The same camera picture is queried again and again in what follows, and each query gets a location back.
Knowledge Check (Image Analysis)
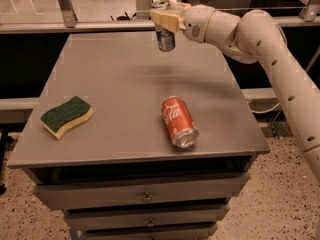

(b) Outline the green yellow sponge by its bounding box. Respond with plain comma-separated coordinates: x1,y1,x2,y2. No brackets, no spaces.
40,96,93,140

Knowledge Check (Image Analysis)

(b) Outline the grey drawer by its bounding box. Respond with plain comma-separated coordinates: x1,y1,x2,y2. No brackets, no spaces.
64,202,229,231
34,172,249,210
84,222,217,240

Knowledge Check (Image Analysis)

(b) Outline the top grey drawer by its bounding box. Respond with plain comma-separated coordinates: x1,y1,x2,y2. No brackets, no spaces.
34,172,249,210

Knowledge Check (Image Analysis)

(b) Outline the red coca-cola can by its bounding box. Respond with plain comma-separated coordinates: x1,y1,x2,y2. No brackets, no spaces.
161,96,199,149

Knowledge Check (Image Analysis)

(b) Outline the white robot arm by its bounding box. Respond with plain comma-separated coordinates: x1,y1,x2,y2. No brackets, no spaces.
151,2,320,182

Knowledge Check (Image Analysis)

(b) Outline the bottom grey drawer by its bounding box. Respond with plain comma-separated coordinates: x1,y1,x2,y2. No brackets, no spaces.
84,222,217,240

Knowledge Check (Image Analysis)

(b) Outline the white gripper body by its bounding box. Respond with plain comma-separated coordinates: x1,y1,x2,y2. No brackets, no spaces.
183,5,215,43

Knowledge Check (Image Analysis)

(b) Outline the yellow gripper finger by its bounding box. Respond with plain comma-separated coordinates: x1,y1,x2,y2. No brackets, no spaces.
151,10,186,33
166,1,191,14

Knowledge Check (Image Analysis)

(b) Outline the middle grey drawer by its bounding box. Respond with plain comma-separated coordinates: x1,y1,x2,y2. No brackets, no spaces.
64,202,229,231

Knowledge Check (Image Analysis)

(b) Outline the grey drawer cabinet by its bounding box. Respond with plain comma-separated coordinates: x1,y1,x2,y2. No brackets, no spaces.
6,29,271,240

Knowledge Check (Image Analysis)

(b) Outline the silver redbull can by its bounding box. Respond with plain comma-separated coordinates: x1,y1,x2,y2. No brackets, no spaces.
152,0,175,52

